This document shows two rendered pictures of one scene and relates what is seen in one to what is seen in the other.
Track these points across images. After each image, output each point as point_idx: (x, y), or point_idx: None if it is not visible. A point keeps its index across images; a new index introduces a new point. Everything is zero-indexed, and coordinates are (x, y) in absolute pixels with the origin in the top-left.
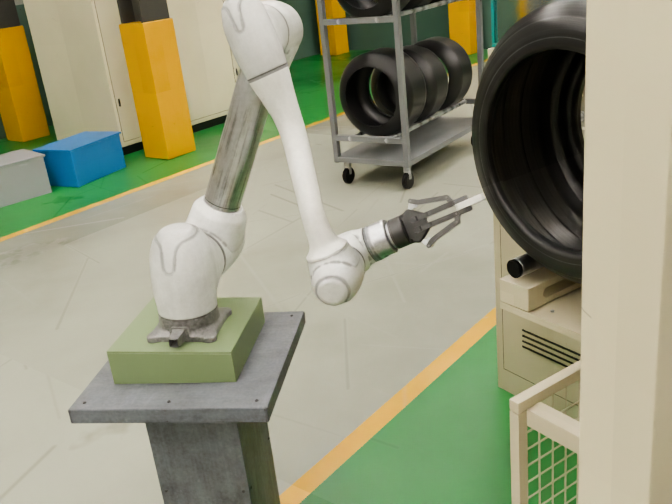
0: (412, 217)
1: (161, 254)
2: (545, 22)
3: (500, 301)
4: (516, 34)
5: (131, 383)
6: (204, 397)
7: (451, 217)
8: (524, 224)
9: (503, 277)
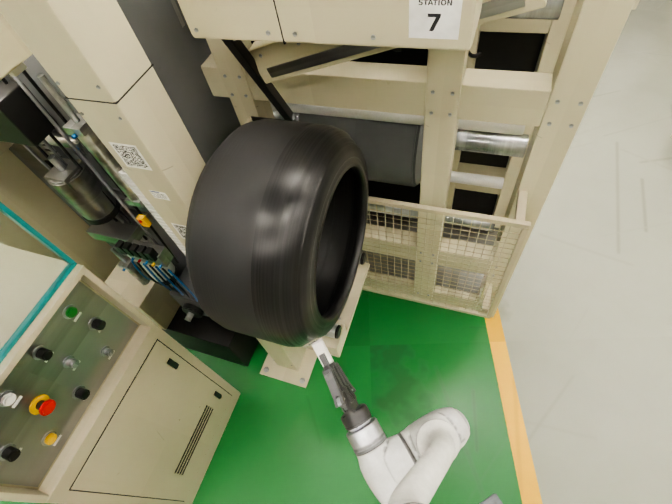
0: (351, 398)
1: None
2: (320, 191)
3: (338, 355)
4: (309, 226)
5: None
6: None
7: (337, 367)
8: (335, 306)
9: (334, 347)
